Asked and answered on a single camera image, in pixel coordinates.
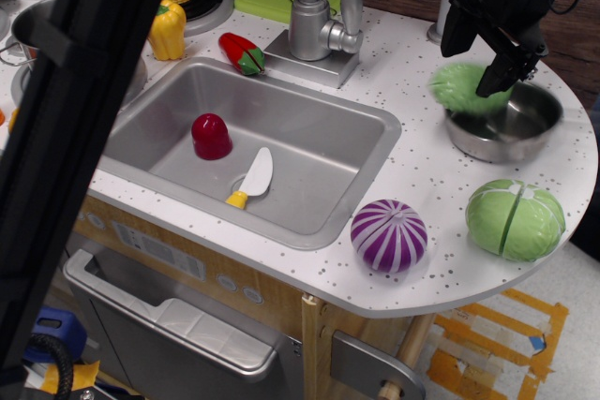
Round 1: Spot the orange toy pumpkin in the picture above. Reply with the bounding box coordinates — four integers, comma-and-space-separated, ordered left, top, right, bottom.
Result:
7, 107, 20, 135

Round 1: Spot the black stove burner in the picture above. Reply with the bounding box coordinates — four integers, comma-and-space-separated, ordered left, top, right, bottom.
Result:
182, 0, 233, 37

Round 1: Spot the yellow toy bell pepper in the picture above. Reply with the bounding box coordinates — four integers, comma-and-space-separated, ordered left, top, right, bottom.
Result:
147, 0, 187, 61

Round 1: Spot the purple striped toy onion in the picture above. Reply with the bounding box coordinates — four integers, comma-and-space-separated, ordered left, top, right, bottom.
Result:
351, 200, 428, 274

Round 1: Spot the tall steel pot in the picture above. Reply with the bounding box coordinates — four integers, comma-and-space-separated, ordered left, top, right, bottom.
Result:
1, 0, 58, 70

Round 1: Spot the grey toy dishwasher door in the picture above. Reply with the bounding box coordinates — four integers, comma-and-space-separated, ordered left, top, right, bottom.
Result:
63, 248, 304, 399

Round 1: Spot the red toy tomato half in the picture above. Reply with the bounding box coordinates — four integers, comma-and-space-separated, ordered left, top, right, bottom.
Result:
191, 113, 233, 160

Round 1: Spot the small steel pan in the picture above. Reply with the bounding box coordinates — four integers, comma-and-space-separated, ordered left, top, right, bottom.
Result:
445, 82, 563, 163

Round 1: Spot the white yellow toy knife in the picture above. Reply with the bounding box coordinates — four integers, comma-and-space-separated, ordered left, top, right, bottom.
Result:
226, 147, 274, 209

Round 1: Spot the green toy cutting board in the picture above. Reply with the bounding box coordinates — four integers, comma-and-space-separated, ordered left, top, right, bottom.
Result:
234, 0, 293, 24

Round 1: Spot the green toy cabbage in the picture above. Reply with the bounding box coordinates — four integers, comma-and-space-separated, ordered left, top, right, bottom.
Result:
465, 179, 566, 262

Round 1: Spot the grey toy sink basin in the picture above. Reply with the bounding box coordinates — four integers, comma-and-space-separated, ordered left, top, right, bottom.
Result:
98, 57, 401, 250

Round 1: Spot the red toy chili pepper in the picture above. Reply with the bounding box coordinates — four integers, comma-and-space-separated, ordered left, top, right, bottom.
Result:
218, 33, 265, 76

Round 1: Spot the green bumpy toy squash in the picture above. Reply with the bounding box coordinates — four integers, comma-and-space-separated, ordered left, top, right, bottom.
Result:
427, 63, 513, 116

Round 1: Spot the silver toy faucet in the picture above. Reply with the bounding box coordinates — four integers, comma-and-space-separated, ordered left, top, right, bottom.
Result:
265, 0, 364, 88

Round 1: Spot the blue clamp tool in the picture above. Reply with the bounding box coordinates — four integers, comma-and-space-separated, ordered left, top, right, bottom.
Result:
24, 306, 87, 363

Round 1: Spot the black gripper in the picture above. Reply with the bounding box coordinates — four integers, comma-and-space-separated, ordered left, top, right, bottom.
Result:
441, 0, 573, 97

